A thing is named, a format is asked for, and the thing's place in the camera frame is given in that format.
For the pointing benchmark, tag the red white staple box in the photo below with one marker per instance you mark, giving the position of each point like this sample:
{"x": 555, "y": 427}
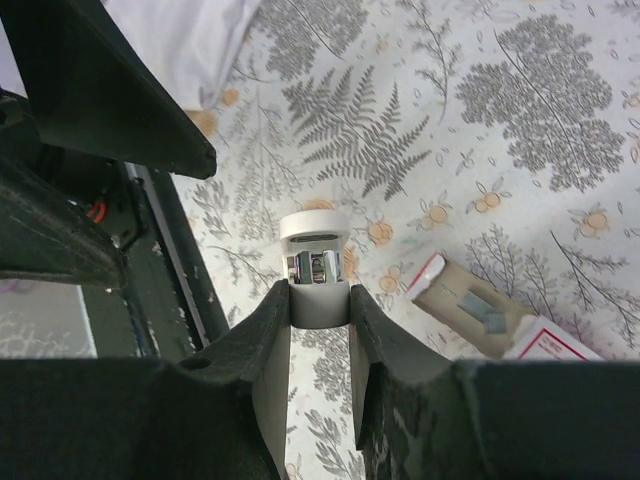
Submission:
{"x": 439, "y": 287}

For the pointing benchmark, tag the staple strip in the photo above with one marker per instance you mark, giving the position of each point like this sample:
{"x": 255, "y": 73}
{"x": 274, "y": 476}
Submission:
{"x": 492, "y": 319}

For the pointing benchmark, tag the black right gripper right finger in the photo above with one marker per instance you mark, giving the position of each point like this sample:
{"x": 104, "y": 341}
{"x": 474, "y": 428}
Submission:
{"x": 418, "y": 415}

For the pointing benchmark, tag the floral patterned table mat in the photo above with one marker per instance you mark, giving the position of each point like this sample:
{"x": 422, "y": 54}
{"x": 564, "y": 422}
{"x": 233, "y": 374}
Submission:
{"x": 502, "y": 134}

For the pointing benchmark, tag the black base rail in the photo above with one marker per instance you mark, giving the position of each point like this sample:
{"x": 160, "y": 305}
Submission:
{"x": 168, "y": 307}

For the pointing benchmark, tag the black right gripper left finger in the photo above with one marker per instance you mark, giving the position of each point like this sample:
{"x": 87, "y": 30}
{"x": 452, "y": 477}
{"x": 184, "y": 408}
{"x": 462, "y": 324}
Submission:
{"x": 219, "y": 414}

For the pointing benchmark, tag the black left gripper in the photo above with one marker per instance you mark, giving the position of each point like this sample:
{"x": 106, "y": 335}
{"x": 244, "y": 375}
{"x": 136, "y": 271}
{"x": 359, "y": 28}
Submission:
{"x": 66, "y": 216}

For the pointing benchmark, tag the white cloth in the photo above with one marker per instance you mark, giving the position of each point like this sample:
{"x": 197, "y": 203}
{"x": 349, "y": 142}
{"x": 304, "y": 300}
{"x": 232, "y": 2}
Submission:
{"x": 188, "y": 45}

